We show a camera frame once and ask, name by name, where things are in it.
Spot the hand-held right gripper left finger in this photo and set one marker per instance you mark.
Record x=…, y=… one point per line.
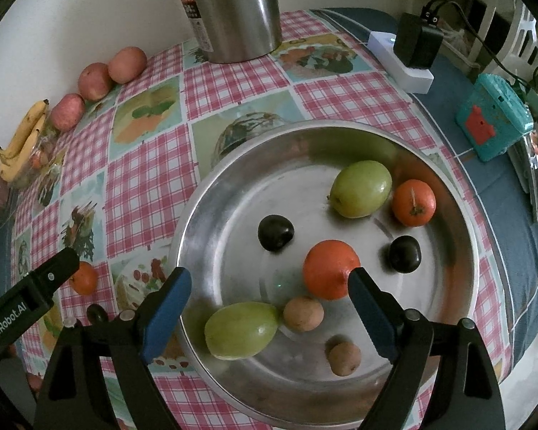
x=166, y=318

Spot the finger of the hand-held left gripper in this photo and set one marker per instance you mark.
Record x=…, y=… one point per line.
x=60, y=268

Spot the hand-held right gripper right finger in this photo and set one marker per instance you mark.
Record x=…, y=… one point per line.
x=372, y=318

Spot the medium orange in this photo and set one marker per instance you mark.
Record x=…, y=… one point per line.
x=84, y=278

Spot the brown round fruit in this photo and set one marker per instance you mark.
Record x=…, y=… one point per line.
x=303, y=314
x=343, y=358

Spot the dark plum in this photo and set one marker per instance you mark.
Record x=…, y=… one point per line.
x=97, y=314
x=275, y=233
x=404, y=254

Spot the large orange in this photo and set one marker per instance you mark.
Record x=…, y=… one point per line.
x=329, y=268

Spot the large green mango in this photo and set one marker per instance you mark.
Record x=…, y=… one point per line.
x=241, y=330

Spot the round metal plate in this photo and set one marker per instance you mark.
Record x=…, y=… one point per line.
x=246, y=277

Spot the small orange with stem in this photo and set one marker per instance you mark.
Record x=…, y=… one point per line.
x=413, y=202

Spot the small orange red fruit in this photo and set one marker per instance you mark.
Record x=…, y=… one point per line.
x=36, y=161

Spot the checkered fruit print tablecloth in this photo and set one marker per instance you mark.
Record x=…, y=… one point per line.
x=148, y=188

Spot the clear glass bowl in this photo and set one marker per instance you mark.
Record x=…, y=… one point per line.
x=50, y=143

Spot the yellow banana bunch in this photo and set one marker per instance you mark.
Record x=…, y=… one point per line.
x=22, y=148

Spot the small green mango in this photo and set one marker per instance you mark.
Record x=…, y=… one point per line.
x=361, y=188

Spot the red apple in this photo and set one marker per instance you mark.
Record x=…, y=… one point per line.
x=67, y=112
x=127, y=65
x=94, y=81

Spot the teal toy box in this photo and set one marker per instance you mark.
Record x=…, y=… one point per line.
x=493, y=116

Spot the white power strip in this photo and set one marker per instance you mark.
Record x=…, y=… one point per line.
x=412, y=78

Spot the black power adapter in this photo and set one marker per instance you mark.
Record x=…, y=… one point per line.
x=419, y=40

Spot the stainless steel thermos jug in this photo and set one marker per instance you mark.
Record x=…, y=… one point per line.
x=228, y=9

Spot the white plastic chair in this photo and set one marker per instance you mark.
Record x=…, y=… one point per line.
x=527, y=31

